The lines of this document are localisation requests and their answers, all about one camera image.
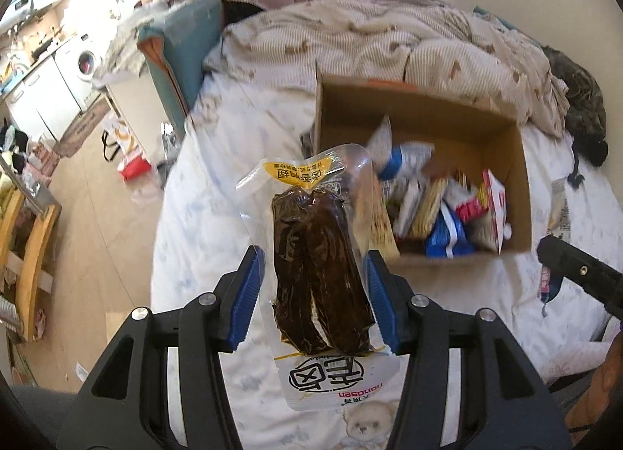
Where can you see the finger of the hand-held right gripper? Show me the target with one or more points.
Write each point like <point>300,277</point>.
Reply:
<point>579,270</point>

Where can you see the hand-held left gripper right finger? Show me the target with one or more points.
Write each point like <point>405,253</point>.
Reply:
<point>382,299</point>

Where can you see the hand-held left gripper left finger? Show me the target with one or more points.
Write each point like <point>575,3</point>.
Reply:
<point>246,294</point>

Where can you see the clear packet of brown snack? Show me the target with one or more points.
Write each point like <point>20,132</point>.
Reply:
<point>311,274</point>

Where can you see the pile of assorted snack packets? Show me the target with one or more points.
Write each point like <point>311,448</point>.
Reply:
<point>438,206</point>

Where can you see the brown cardboard box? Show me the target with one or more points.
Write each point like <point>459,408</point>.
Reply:
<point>438,114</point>

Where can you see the person's right forearm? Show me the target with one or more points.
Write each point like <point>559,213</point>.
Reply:
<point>603,391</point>

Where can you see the small pink and blue packet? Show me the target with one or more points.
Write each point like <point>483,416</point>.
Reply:
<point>547,284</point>

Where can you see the clear silvery snack packet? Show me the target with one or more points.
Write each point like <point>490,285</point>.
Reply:
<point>558,211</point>

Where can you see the dark camouflage garment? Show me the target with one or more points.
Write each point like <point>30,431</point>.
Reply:
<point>584,104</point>

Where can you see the red and white bag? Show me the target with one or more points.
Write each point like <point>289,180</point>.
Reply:
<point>134,170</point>

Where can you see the wooden chair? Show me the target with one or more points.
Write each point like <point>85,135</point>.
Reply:
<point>36,255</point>

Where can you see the white bedside cabinet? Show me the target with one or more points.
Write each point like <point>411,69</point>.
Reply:
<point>136,104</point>

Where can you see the brown door mat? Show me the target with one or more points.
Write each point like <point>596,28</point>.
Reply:
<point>82,128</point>

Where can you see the checkered quilt with bear print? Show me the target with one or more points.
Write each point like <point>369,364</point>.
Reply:
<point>365,41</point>

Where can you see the teal cushion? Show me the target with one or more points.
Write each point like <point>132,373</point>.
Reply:
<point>190,36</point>

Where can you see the teal cloth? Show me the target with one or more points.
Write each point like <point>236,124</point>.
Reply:
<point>491,15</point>

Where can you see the white washing machine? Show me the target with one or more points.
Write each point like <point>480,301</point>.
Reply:
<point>80,67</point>

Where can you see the white kitchen cabinets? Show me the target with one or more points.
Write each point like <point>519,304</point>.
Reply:
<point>39,99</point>

